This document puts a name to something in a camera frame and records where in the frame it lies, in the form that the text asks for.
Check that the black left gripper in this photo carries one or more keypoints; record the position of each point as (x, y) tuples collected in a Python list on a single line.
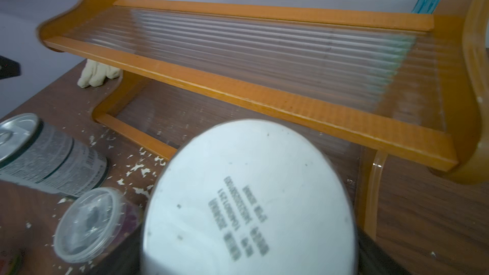
[(9, 68)]

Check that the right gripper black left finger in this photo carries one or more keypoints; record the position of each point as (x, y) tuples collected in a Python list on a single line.
[(125, 259)]

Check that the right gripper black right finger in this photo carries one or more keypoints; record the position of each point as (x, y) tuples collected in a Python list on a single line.
[(375, 261)]

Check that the green label tin can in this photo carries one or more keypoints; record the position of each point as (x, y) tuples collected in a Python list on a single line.
[(36, 155)]

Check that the white lid Ideal can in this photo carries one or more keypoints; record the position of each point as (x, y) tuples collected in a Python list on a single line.
[(249, 197)]

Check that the wooden three-tier shelf rack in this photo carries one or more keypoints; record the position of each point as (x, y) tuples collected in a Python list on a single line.
[(410, 85)]

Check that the cream work glove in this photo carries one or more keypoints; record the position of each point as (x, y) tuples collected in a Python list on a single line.
[(95, 73)]

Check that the strawberry label can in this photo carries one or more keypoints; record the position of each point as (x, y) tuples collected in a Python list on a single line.
[(11, 261)]

